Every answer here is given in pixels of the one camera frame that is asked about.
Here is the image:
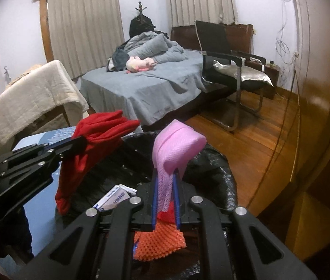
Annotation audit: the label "red cloth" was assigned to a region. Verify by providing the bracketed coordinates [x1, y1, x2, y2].
[55, 110, 140, 216]

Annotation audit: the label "white blue paper box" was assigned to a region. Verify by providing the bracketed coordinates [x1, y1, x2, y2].
[92, 184, 137, 212]

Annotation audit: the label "orange foam net sleeve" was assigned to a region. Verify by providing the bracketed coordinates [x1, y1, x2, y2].
[133, 221, 186, 262]

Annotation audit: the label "pink foam net sleeve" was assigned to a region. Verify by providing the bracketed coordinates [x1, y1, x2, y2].
[152, 119, 207, 212]

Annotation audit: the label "black lined trash bin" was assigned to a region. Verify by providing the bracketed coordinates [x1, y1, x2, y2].
[57, 131, 238, 280]

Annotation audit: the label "beige blanket covered furniture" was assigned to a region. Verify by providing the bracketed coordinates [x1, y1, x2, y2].
[0, 60, 89, 152]

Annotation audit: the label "blue tree-print table cloth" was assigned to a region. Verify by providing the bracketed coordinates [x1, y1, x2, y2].
[0, 126, 77, 272]

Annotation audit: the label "bed with grey sheet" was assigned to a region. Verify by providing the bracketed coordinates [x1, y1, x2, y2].
[80, 50, 213, 126]

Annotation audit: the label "dark clothes pile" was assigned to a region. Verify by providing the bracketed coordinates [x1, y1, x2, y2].
[106, 47, 130, 72]

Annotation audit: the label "pink plush toy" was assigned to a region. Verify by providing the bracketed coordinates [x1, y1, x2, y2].
[126, 56, 157, 73]

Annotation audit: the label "grey rolled duvet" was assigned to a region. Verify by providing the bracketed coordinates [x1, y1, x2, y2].
[123, 31, 188, 64]

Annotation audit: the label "left beige curtain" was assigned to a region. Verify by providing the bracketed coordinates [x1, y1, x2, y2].
[48, 0, 124, 78]

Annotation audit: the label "beige curtain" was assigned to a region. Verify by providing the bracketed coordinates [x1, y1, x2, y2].
[48, 0, 124, 78]
[168, 0, 236, 27]

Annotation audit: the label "coat rack with black bag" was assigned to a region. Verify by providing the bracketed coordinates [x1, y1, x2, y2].
[129, 1, 155, 38]

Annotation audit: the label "silver chair cushion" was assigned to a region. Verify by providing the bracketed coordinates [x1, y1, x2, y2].
[213, 60, 273, 86]

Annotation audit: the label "dark wooden nightstand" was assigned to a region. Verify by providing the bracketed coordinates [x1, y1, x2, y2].
[254, 61, 280, 100]

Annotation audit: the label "dark wooden headboard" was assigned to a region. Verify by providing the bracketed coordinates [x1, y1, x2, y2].
[170, 24, 254, 53]

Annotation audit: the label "right beige curtain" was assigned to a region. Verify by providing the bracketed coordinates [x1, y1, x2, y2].
[168, 0, 236, 27]

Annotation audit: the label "wooden door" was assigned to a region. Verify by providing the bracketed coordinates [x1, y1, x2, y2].
[246, 0, 330, 219]

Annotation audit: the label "black metal frame chair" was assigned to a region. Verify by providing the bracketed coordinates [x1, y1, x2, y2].
[195, 20, 273, 132]

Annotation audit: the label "wall cables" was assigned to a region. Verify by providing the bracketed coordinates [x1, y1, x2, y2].
[274, 0, 300, 82]

